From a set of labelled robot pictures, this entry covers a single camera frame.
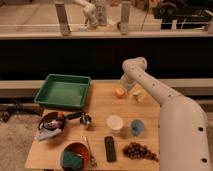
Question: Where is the green plastic tray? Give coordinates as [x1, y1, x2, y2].
[34, 74, 91, 109]

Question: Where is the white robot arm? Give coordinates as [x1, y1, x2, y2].
[120, 57, 213, 171]

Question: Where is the bunch of dark grapes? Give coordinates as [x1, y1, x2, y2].
[122, 142, 159, 162]

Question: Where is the small orange apple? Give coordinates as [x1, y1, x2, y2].
[115, 88, 126, 99]

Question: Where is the white cloth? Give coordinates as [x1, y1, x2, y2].
[35, 129, 62, 141]

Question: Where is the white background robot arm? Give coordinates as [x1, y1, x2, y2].
[73, 0, 98, 28]

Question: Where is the blue cup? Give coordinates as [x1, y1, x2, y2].
[131, 119, 144, 136]

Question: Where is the black handled metal scoop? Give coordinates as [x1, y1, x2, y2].
[65, 111, 92, 130]

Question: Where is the white paper cup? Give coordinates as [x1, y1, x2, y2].
[107, 115, 124, 133]

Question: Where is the green sponge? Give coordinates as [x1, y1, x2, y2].
[61, 150, 83, 171]

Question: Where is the dark red bowl with items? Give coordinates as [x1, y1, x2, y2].
[38, 112, 65, 132]

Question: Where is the black remote control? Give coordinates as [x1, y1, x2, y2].
[104, 136, 116, 162]

